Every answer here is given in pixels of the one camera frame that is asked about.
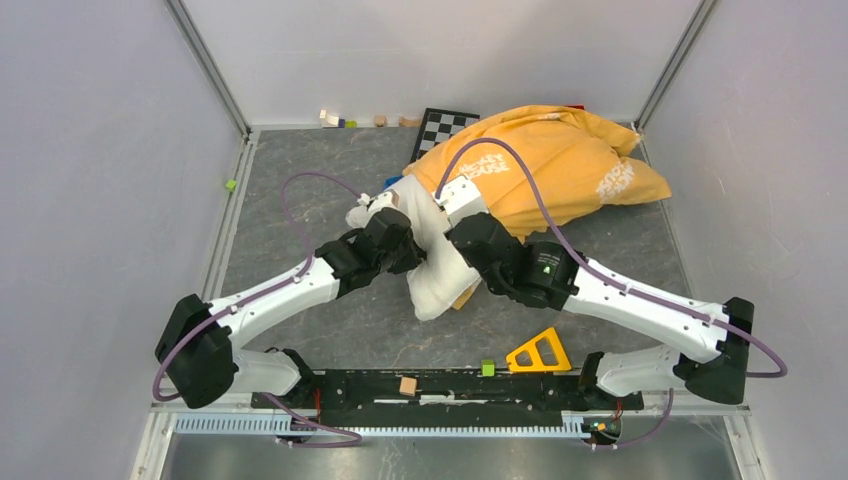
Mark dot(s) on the white slotted cable duct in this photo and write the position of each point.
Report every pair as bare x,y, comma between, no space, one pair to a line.
280,424

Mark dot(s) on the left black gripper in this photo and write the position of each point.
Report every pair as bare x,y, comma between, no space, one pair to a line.
415,256

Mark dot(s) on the white pillow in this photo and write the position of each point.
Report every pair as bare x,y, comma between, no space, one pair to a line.
443,281

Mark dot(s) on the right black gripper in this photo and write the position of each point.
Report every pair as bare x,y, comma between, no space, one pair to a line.
486,216

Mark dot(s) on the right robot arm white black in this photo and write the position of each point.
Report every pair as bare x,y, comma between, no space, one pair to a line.
703,346

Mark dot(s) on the flat tan wooden piece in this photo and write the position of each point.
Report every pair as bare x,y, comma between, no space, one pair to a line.
409,122

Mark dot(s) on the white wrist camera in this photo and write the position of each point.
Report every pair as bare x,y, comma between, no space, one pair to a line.
458,199
385,199

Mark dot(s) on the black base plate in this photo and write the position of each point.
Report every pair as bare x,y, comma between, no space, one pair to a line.
447,398

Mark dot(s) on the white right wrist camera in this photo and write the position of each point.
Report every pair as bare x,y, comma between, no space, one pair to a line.
458,199

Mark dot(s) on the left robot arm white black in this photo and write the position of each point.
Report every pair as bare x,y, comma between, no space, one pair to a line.
202,352

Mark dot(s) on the black white checkerboard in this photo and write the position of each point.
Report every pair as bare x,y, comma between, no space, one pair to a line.
438,126

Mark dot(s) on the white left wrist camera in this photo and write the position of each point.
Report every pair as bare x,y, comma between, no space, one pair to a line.
385,199

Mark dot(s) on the blue yellow pillowcase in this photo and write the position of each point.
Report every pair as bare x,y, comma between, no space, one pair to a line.
578,161

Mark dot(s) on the yellow plastic triangle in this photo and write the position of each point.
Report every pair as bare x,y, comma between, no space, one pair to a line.
544,353

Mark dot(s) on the tan wooden cube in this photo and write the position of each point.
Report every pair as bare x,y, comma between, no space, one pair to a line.
408,386

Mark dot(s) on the white wooden block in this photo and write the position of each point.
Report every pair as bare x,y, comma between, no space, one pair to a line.
328,120

